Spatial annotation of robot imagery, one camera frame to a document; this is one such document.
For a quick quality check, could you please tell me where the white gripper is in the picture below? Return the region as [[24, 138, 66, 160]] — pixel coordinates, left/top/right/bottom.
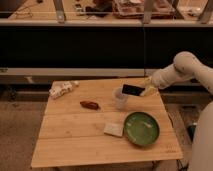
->
[[139, 69, 173, 97]]

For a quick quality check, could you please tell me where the black eraser block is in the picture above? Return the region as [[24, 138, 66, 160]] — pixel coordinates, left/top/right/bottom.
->
[[122, 84, 144, 96]]

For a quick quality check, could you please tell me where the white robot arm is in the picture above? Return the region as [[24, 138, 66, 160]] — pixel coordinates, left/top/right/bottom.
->
[[140, 51, 213, 171]]

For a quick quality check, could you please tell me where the green bowl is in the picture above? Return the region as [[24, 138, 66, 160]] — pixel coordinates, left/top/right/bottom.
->
[[123, 112, 160, 146]]

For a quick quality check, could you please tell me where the white sponge block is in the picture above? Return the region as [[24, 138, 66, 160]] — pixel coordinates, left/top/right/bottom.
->
[[104, 123, 123, 137]]

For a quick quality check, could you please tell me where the wooden table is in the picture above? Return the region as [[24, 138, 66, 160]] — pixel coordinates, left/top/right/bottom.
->
[[31, 78, 183, 168]]

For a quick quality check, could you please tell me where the brown oblong object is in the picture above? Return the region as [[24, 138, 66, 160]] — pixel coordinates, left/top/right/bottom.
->
[[80, 101, 100, 110]]

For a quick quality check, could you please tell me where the metal rail shelf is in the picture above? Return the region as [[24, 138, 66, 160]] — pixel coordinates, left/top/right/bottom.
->
[[0, 67, 145, 84]]

